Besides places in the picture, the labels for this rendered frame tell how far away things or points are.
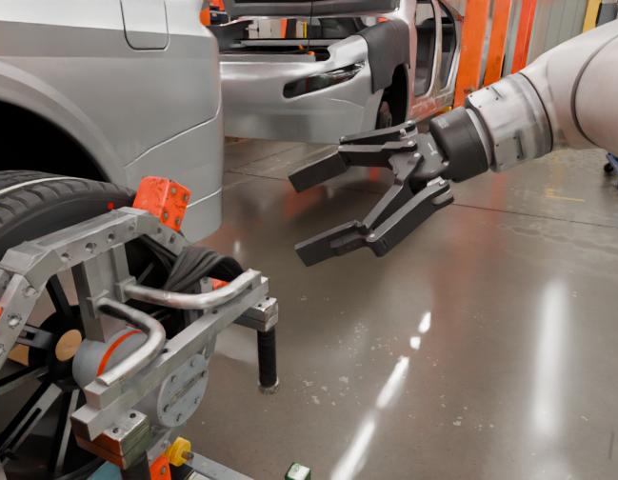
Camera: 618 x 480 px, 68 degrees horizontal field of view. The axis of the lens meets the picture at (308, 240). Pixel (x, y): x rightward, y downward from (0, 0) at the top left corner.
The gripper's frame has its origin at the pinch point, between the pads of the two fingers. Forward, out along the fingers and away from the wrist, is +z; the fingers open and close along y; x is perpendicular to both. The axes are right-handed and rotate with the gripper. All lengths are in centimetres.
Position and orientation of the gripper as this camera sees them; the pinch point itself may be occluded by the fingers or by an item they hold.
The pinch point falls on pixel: (304, 212)
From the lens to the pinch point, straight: 53.3
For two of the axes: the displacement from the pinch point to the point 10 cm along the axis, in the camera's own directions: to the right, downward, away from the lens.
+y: 0.9, 6.6, -7.5
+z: -9.0, 3.8, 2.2
